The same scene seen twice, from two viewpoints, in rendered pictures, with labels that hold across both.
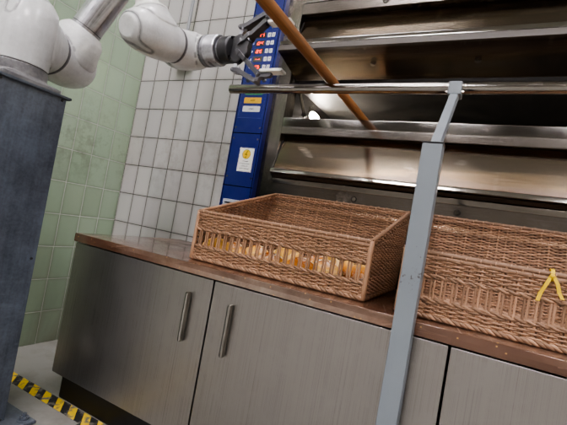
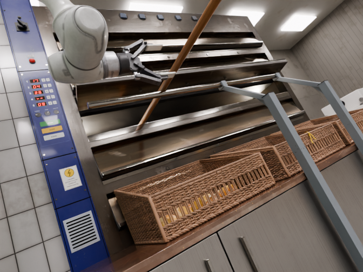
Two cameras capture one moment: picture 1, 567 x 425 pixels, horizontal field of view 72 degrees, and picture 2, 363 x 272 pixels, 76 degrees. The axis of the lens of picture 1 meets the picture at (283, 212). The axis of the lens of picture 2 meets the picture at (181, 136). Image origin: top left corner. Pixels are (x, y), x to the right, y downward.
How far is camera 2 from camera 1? 1.04 m
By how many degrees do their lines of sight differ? 59
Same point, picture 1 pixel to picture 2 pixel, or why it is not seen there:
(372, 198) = (176, 163)
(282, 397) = (301, 264)
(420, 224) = (290, 125)
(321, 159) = (133, 154)
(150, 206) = not seen: outside the picture
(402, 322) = (314, 168)
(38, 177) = not seen: outside the picture
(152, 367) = not seen: outside the picture
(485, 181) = (216, 134)
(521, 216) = (233, 142)
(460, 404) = (335, 192)
